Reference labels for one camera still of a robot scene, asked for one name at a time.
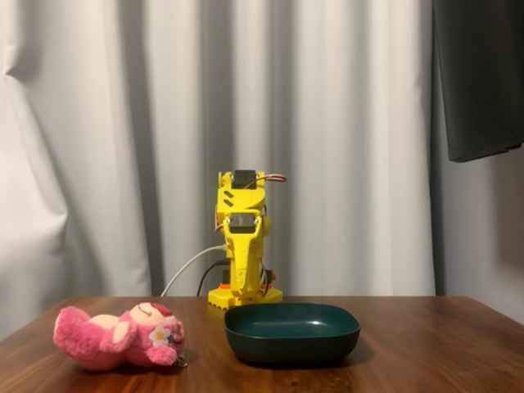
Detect dark hanging cloth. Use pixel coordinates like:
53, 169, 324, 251
431, 0, 524, 164

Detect black power cable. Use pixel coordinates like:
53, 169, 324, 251
196, 257, 230, 298

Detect pink servo wire loop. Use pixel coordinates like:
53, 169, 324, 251
254, 173, 287, 190

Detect pink strawberry bear plush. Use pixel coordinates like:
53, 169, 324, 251
52, 301, 189, 373

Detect dark green bowl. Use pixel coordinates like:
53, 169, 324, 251
224, 302, 362, 367

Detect yellow gripper black servo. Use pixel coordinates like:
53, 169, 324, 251
223, 211, 273, 294

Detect white curtain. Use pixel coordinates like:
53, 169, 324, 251
0, 0, 448, 341

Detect white power cable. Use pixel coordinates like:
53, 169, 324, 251
160, 244, 228, 298

